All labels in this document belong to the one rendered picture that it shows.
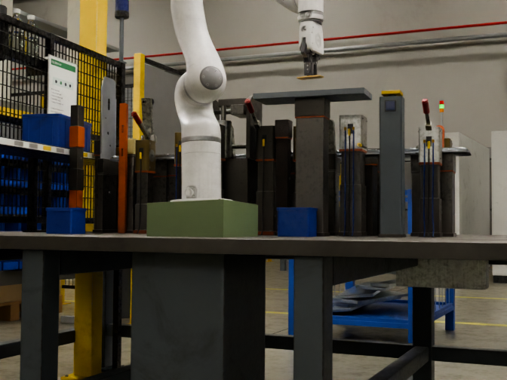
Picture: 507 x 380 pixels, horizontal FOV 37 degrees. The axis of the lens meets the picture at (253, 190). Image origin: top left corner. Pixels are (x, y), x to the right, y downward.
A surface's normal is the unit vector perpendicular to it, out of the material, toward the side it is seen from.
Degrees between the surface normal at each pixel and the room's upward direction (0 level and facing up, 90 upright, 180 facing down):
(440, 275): 90
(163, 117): 90
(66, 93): 90
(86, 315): 90
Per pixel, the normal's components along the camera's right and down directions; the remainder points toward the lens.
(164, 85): 0.92, -0.01
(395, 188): -0.33, -0.04
